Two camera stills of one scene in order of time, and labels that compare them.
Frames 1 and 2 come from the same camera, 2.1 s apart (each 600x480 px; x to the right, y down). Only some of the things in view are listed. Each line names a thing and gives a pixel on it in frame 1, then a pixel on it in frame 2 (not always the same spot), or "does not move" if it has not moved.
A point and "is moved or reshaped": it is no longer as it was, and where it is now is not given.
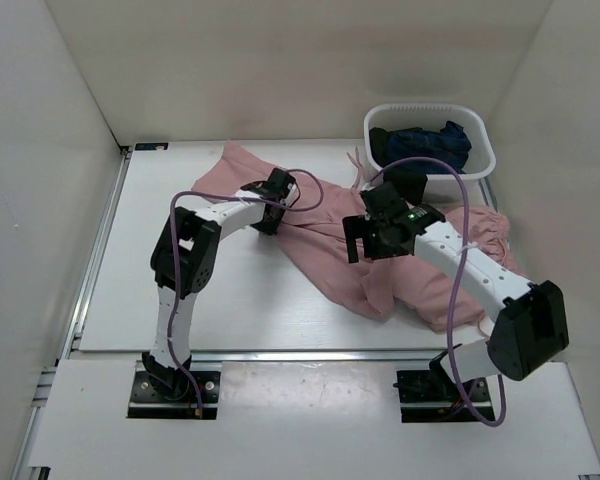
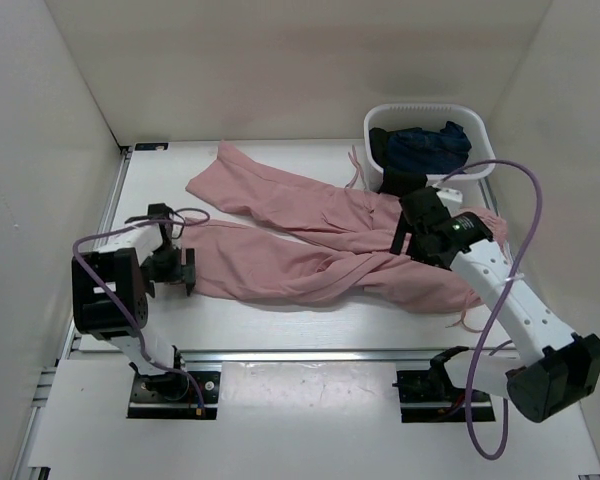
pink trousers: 408,283 is moved or reshaped
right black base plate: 427,397 does not move
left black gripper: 268,229 to 181,273
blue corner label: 151,146 does not move
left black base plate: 147,403 does not move
